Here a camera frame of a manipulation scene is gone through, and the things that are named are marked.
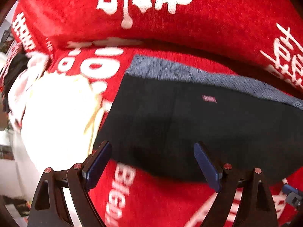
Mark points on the white crumpled garment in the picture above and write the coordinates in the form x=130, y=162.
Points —
x=23, y=94

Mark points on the red printed blanket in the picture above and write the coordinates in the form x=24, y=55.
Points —
x=213, y=16

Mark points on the black crumpled cloth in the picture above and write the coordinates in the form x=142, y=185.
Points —
x=14, y=75

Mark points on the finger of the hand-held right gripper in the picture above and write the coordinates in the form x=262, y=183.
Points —
x=287, y=189

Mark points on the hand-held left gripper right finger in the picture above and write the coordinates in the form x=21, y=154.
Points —
x=207, y=164

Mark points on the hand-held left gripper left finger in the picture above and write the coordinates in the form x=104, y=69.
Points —
x=98, y=163

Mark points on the white folded cloth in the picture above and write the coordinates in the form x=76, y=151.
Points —
x=59, y=123

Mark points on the black pants with grey waistband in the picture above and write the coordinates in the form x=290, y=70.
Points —
x=177, y=123

